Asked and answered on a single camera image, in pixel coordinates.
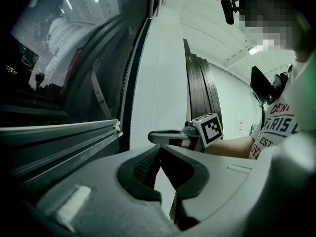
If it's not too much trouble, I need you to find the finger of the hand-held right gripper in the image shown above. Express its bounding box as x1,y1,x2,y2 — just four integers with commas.
148,129,191,146

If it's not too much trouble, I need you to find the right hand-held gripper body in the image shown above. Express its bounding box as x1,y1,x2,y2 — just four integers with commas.
183,113,224,154

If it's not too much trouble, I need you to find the black head camera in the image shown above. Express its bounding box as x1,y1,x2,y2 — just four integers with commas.
220,0,260,26

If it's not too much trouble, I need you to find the dark framed window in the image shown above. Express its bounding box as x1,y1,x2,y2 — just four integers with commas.
0,0,163,182

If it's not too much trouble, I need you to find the person's white printed t-shirt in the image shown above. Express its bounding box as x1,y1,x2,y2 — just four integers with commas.
248,55,316,162

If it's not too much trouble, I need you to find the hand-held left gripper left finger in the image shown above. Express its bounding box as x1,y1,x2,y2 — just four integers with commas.
37,144,178,237

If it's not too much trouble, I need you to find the black chest-mounted phone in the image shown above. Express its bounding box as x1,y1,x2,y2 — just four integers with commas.
250,66,277,106

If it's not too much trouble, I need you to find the black cable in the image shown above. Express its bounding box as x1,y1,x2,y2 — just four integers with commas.
258,102,269,133

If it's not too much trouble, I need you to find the grey insect screen bar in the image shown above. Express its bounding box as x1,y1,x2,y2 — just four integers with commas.
0,118,122,154

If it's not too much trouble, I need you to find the person's head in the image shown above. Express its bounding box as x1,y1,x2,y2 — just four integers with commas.
238,0,312,62

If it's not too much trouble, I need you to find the person's right forearm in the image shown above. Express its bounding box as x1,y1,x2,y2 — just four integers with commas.
204,134,255,160

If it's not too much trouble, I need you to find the dark brown curtain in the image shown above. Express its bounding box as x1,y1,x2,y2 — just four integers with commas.
183,38,224,143

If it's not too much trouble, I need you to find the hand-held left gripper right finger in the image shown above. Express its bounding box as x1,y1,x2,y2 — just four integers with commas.
160,144,255,232

